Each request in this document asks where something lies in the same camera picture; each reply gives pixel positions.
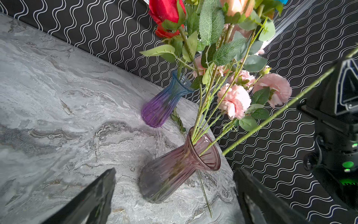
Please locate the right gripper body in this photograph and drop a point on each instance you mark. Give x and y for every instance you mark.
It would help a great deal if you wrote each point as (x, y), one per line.
(333, 106)

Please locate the dark pink glass vase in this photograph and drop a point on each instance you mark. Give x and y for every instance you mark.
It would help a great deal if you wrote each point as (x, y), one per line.
(164, 175)

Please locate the cream pink rose stem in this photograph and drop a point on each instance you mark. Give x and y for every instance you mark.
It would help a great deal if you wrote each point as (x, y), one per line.
(216, 14)

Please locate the large pink peony spray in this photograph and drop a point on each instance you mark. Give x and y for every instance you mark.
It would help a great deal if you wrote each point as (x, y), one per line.
(224, 60)

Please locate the pink peony stem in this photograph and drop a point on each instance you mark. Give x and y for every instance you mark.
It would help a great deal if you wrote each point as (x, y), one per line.
(257, 127)

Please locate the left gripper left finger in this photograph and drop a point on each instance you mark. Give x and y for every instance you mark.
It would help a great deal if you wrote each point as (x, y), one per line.
(93, 204)

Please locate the small red rose stem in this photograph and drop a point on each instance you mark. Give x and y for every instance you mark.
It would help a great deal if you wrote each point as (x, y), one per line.
(170, 17)

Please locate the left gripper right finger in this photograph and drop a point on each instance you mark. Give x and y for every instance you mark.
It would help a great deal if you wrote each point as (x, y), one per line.
(259, 205)

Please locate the blue purple glass vase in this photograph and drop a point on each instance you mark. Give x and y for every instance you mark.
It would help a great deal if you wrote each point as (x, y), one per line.
(158, 110)

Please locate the pink spray flower stem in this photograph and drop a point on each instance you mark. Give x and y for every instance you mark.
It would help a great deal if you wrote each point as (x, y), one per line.
(243, 104)

